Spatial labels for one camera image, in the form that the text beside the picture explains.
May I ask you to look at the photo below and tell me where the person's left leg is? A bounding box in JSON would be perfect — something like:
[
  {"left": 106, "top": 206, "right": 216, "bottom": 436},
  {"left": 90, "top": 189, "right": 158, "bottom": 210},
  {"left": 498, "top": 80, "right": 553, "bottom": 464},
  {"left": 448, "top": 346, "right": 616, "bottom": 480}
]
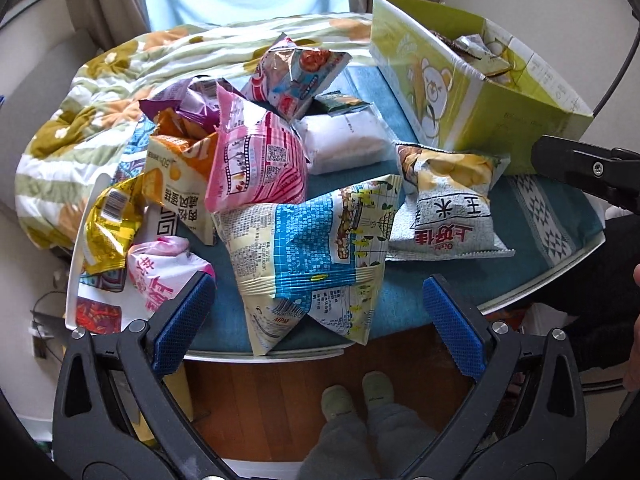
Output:
[{"left": 297, "top": 407, "right": 373, "bottom": 480}]

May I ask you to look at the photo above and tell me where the white corn snack packet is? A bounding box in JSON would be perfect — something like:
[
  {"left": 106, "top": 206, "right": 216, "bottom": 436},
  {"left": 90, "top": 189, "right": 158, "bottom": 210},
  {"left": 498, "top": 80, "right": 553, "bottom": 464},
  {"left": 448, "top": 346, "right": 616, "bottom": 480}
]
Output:
[{"left": 387, "top": 142, "right": 516, "bottom": 261}]

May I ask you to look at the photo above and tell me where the person's right hand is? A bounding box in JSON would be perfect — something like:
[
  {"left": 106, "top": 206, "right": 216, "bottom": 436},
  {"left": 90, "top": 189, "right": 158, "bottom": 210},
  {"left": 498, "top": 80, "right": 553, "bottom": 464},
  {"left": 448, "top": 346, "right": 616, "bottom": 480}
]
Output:
[{"left": 622, "top": 262, "right": 640, "bottom": 391}]

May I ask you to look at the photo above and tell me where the silver snack packet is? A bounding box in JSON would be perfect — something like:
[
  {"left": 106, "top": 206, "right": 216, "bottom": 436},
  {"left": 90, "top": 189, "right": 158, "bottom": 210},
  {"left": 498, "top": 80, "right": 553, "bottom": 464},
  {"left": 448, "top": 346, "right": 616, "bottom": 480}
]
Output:
[{"left": 452, "top": 34, "right": 512, "bottom": 77}]

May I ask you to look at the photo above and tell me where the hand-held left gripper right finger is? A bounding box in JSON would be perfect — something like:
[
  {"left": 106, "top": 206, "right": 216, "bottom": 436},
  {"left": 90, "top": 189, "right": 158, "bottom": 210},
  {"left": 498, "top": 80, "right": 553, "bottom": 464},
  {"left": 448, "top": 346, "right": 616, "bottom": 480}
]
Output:
[{"left": 410, "top": 274, "right": 589, "bottom": 478}]

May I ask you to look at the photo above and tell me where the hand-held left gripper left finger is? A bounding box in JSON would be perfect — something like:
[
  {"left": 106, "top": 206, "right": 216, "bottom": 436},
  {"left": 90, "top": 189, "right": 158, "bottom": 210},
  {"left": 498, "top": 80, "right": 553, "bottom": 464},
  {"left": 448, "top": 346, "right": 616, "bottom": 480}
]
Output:
[{"left": 52, "top": 270, "right": 236, "bottom": 478}]

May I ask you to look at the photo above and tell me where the pink and white snack packet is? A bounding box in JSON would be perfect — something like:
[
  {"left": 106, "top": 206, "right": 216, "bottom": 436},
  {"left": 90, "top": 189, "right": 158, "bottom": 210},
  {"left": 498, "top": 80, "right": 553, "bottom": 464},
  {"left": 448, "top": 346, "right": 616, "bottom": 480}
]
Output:
[{"left": 126, "top": 236, "right": 217, "bottom": 321}]

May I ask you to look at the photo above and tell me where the purple snack packet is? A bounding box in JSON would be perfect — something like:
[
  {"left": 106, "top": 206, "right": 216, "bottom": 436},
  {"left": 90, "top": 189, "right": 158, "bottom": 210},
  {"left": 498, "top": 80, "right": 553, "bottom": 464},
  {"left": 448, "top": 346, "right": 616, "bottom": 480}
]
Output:
[{"left": 139, "top": 76, "right": 246, "bottom": 141}]

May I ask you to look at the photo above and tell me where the pink striped snack packet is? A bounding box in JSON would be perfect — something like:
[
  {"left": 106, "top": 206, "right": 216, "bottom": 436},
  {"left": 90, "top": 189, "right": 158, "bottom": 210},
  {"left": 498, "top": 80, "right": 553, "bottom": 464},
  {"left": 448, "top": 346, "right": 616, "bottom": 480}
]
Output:
[{"left": 205, "top": 84, "right": 311, "bottom": 218}]

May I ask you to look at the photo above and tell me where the gold foil snack packet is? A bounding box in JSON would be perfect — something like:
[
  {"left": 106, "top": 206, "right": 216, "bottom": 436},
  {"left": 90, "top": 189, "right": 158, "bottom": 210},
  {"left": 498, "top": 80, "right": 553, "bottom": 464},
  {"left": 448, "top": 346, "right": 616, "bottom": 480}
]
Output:
[{"left": 82, "top": 172, "right": 151, "bottom": 276}]

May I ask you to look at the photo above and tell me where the orange and cream cake packet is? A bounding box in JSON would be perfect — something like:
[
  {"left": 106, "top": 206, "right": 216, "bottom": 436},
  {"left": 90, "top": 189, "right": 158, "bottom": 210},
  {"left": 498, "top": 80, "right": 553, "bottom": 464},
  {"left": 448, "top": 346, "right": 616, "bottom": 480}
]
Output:
[{"left": 142, "top": 110, "right": 221, "bottom": 246}]

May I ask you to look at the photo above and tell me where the yellow box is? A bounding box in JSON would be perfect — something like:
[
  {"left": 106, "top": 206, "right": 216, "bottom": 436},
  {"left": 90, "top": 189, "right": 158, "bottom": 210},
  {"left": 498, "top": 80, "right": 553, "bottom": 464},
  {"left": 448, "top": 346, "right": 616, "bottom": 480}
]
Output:
[{"left": 132, "top": 372, "right": 195, "bottom": 443}]

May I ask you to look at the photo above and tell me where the small green packet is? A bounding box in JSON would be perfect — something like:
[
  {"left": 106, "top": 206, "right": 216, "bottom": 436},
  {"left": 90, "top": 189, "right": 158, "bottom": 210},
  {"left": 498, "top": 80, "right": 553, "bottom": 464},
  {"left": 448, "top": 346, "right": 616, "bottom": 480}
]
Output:
[{"left": 312, "top": 91, "right": 373, "bottom": 116}]

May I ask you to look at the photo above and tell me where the green cardboard box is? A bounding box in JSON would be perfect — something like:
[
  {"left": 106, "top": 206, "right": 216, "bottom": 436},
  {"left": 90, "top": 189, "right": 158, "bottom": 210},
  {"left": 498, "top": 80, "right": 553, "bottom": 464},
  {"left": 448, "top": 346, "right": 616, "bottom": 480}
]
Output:
[{"left": 369, "top": 0, "right": 596, "bottom": 176}]

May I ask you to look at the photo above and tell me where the grey headboard panel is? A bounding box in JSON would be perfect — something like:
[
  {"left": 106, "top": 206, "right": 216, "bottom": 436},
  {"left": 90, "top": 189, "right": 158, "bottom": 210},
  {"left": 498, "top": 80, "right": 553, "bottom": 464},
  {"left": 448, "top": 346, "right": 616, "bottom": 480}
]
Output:
[{"left": 0, "top": 30, "right": 101, "bottom": 211}]

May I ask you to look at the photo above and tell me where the pale green slipper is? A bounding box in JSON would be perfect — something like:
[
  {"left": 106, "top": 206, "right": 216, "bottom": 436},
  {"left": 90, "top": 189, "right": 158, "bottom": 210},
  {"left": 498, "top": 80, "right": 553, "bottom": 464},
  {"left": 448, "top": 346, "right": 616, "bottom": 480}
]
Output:
[
  {"left": 320, "top": 385, "right": 357, "bottom": 419},
  {"left": 361, "top": 371, "right": 397, "bottom": 407}
]

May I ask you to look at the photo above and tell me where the black floor cable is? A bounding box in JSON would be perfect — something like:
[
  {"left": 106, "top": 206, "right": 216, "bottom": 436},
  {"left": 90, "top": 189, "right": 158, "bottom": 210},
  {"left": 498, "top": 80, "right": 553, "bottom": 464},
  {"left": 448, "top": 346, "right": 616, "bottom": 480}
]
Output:
[{"left": 30, "top": 290, "right": 68, "bottom": 361}]

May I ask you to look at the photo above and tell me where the person's leg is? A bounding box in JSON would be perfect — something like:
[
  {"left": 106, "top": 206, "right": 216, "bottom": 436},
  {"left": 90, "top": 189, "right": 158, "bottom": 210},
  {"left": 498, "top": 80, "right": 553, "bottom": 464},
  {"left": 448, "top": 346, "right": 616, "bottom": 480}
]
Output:
[
  {"left": 367, "top": 400, "right": 441, "bottom": 480},
  {"left": 297, "top": 407, "right": 373, "bottom": 480}
]

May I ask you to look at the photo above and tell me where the red and white cracker packet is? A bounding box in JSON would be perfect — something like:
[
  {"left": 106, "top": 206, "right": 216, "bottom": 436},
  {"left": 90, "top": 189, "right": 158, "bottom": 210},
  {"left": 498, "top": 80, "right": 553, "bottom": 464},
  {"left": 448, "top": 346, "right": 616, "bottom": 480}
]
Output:
[{"left": 240, "top": 32, "right": 351, "bottom": 121}]

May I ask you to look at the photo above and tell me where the floral striped blanket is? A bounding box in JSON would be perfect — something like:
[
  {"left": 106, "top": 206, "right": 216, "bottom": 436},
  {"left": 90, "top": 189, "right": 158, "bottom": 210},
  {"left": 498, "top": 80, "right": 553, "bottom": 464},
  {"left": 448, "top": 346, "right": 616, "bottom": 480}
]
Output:
[{"left": 15, "top": 15, "right": 373, "bottom": 251}]

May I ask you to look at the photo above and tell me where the blue and cream snack packet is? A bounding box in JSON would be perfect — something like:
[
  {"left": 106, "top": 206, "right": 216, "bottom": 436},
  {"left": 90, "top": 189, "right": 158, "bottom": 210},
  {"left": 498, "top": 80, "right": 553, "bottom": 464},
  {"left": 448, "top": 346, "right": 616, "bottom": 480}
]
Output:
[{"left": 212, "top": 175, "right": 403, "bottom": 356}]

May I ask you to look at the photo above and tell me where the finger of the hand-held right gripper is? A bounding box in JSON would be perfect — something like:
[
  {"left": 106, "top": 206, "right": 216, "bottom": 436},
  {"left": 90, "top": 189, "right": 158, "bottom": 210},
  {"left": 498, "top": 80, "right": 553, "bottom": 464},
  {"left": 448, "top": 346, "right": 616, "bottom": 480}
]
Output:
[{"left": 531, "top": 135, "right": 640, "bottom": 206}]

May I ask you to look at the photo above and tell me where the person's right leg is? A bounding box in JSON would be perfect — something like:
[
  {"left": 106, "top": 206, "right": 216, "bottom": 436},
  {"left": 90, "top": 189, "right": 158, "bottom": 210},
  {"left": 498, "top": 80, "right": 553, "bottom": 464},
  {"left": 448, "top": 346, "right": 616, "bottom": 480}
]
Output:
[{"left": 367, "top": 400, "right": 441, "bottom": 480}]

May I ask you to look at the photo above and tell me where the white translucent packet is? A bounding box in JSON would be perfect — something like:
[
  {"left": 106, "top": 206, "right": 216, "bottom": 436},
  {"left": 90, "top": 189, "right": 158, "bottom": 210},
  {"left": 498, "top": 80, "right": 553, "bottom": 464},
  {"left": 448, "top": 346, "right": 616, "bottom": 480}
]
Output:
[{"left": 292, "top": 105, "right": 396, "bottom": 176}]

